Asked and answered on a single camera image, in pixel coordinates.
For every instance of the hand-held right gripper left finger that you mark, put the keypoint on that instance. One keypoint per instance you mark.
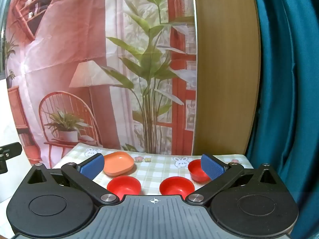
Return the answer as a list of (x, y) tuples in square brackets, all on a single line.
[(92, 165)]

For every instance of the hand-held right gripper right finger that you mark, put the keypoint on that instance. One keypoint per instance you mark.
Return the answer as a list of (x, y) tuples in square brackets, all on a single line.
[(211, 166)]

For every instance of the red bowl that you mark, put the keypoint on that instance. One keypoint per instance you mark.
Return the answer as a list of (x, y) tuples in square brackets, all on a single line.
[(176, 184), (195, 170), (124, 184)]

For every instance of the orange plate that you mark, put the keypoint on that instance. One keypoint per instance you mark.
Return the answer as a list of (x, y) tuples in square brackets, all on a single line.
[(117, 163)]

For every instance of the green checkered tablecloth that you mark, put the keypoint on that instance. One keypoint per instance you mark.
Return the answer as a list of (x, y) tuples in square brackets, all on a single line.
[(154, 169)]

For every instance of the printed room backdrop cloth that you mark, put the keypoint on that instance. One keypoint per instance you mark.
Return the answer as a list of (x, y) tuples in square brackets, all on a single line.
[(99, 67)]

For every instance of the wooden board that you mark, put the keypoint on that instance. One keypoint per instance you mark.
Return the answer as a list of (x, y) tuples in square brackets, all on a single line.
[(224, 67)]

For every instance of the teal curtain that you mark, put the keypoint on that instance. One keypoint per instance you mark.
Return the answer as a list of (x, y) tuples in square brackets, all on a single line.
[(289, 92)]

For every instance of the black clamp mount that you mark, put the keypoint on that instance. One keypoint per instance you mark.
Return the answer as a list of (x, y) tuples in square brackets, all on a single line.
[(10, 150)]

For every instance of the grey metal frame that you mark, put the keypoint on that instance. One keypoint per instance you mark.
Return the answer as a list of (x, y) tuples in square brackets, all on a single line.
[(3, 10)]

